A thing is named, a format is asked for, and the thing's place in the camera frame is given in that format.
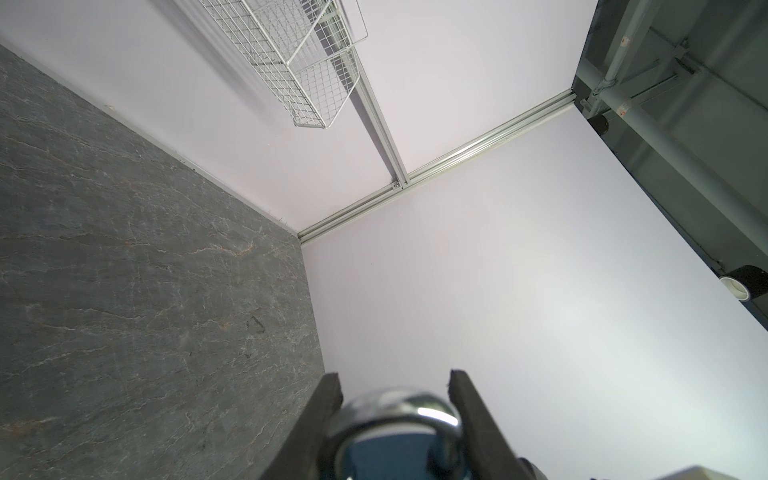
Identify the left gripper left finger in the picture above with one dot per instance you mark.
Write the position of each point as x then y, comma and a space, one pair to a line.
299, 458

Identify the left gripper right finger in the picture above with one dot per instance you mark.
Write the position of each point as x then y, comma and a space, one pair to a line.
489, 455

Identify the blue padlock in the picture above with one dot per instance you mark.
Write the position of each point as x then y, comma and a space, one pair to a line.
395, 434

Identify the white wire shelf basket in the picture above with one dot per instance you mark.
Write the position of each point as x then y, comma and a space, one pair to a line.
304, 51

